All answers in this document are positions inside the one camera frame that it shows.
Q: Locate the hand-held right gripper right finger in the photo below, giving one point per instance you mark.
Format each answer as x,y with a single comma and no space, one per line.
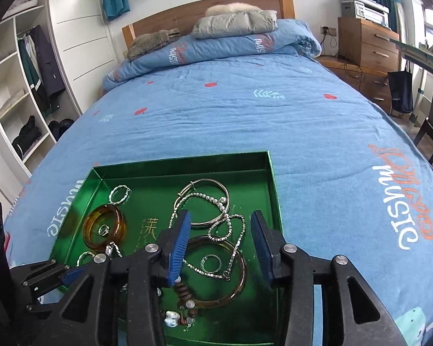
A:
259,250

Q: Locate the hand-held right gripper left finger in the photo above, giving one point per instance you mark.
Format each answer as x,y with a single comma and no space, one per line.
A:
178,248

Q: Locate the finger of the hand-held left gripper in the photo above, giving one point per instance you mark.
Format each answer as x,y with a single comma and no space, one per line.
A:
39,299
43,274

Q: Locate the green jewelry tray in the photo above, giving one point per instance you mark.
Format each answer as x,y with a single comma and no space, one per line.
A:
148,187

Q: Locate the thin silver bangle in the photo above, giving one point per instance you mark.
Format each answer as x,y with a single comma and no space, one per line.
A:
205,181

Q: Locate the large amber bangle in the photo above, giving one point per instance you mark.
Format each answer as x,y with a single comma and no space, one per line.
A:
240,277

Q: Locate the small thick amber bangle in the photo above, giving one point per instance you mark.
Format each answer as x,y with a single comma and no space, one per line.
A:
119,223

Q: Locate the blue printed bed sheet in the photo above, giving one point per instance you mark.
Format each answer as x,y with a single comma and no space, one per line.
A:
310,151

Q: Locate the black folded clothes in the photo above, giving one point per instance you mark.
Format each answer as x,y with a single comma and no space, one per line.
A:
27,137

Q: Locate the black bag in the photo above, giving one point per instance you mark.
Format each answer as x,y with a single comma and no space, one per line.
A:
59,128

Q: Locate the low wooden nightstand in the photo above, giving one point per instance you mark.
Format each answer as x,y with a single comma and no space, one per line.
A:
350,75

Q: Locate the hanging dark clothes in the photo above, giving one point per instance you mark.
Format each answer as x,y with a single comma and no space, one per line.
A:
45,65

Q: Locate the folded blue quilt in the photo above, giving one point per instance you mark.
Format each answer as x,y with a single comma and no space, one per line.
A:
220,50

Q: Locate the grey-brown fuzzy cloth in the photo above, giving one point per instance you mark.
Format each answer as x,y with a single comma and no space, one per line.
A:
149,45

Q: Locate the dark tote bag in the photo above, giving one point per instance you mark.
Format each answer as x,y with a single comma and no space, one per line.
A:
400,90

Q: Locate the grey pillow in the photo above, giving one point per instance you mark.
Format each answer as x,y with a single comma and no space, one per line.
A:
234,23

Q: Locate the wooden dresser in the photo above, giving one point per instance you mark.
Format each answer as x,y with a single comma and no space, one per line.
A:
368,47

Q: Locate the wooden headboard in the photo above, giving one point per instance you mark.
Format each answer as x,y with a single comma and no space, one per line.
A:
166,16

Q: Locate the cream fur pillow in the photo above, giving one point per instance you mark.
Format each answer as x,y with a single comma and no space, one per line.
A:
232,8

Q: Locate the white wardrobe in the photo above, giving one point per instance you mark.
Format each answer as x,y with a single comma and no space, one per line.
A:
79,25

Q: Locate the desk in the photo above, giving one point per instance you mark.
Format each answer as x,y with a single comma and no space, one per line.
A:
415,52

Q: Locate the white printer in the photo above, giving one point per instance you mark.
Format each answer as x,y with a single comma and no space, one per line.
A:
364,9

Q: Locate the wall socket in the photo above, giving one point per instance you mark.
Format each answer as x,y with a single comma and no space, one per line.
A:
328,30

